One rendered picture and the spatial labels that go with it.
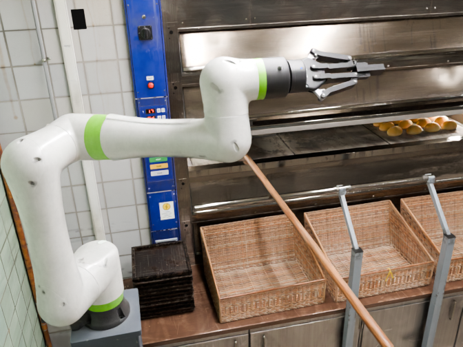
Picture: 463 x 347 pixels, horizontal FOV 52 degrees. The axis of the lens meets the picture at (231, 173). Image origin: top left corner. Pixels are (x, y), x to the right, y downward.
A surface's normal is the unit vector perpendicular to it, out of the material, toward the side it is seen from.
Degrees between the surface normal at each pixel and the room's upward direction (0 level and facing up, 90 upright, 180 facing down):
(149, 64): 90
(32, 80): 90
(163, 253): 0
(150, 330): 0
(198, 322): 0
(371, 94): 70
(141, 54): 90
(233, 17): 85
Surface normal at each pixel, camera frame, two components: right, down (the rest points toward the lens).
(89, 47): 0.22, 0.41
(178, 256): -0.03, -0.90
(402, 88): 0.19, 0.08
